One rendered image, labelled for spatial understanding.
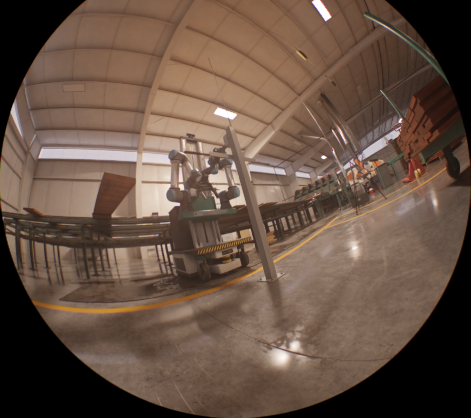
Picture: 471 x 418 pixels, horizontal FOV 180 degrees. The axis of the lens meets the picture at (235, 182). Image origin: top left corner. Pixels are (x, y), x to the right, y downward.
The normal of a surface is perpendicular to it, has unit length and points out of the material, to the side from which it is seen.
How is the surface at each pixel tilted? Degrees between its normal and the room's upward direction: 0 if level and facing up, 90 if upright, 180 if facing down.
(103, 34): 176
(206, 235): 90
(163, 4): 177
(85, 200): 90
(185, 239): 90
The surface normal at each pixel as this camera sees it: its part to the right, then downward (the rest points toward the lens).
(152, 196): 0.56, -0.46
